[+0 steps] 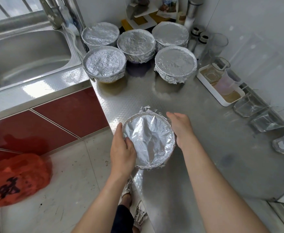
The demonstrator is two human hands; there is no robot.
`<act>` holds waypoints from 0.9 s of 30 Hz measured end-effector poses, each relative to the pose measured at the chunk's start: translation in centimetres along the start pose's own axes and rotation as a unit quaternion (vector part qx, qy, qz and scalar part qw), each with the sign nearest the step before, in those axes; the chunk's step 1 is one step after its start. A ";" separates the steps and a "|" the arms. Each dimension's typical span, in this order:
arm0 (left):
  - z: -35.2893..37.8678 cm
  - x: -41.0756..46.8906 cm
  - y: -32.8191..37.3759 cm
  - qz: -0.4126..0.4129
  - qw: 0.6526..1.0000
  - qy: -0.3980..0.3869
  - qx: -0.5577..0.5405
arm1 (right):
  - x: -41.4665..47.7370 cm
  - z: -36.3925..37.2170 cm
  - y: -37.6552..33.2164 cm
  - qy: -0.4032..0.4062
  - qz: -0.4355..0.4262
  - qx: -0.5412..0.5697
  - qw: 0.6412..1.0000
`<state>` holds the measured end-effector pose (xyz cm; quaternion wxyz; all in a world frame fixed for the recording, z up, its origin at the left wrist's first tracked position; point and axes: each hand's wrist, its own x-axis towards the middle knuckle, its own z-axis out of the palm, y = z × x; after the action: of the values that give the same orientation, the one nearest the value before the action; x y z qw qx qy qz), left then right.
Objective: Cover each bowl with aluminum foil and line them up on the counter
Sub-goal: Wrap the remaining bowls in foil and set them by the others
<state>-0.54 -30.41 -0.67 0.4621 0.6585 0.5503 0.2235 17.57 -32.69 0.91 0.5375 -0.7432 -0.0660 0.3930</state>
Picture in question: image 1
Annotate foil-covered bowl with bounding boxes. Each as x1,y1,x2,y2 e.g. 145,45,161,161
154,45,198,84
81,22,120,50
82,46,127,84
117,29,157,64

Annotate person's left white shoe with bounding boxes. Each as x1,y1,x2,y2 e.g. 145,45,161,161
121,178,133,199

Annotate steel faucet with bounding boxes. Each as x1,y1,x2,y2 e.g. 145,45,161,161
38,0,66,29

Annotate red plastic bag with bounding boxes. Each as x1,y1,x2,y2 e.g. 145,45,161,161
0,153,53,207

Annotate stack of aluminium foil sheets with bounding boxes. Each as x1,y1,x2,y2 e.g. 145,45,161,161
122,105,177,170

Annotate white rectangular tray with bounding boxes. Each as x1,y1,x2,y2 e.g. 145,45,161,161
197,64,246,107

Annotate person's dark trousers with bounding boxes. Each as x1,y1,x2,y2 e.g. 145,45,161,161
110,205,135,233

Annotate white shaker with black lid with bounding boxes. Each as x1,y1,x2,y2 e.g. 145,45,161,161
188,27,202,51
194,32,210,59

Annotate metal window railing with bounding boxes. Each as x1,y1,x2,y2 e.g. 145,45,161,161
0,0,43,22

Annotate stainless steel sink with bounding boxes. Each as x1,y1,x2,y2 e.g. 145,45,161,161
0,27,92,124

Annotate red kitchen cabinet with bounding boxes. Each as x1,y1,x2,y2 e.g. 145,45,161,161
0,87,110,168

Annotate foil-wrapped bowl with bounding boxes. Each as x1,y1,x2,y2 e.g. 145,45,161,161
152,21,190,50

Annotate white dish brush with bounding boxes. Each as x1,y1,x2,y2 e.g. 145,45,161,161
64,22,81,37

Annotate person's right forearm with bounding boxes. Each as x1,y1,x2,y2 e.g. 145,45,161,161
181,138,271,233

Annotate person's white shoe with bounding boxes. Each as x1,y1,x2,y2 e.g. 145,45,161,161
134,200,149,228
121,178,133,199

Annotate person's left hand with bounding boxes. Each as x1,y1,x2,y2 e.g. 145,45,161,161
109,123,137,179

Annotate white corner shelf rack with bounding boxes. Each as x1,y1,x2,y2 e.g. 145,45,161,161
125,0,180,27

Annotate person's right white shoe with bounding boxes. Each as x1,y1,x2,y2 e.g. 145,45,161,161
134,200,149,228

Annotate pink translucent cup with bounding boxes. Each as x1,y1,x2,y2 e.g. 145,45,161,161
216,70,240,96

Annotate small white tan-capped bottle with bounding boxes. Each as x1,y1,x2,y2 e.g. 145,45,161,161
177,11,188,25

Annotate person's left forearm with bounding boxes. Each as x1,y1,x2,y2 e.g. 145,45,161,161
71,172,133,233

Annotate tall white steel-capped bottle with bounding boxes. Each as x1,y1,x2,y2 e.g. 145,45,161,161
184,0,204,29

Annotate colourful snack packet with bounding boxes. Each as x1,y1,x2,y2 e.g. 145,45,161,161
159,0,180,13

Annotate person's right hand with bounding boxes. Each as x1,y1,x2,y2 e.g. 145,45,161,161
166,111,196,150

